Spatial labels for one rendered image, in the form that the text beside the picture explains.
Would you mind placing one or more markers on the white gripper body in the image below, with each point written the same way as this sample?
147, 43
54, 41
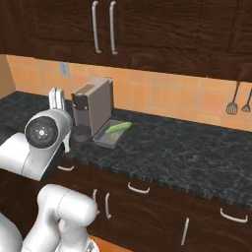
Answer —
67, 142

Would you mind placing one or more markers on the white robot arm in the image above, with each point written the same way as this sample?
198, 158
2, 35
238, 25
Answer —
65, 210

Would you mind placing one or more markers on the dark wood drawer front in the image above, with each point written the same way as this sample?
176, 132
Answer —
82, 172
210, 213
164, 193

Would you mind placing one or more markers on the grey rectangular tray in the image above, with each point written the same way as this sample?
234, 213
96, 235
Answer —
104, 140

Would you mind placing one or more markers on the grey coffee machine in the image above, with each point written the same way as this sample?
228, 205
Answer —
98, 101

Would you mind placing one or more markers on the green cucumber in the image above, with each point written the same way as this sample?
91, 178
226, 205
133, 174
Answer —
118, 127

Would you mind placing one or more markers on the dark hanging slotted spatula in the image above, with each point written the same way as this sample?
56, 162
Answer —
232, 107

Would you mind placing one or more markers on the dark hanging kitchen utensil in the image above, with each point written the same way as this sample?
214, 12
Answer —
247, 107

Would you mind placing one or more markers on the grey wall outlet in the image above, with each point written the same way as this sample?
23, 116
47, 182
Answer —
64, 69

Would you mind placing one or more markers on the dark wood wall cupboard door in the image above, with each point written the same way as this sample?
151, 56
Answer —
49, 29
244, 36
170, 32

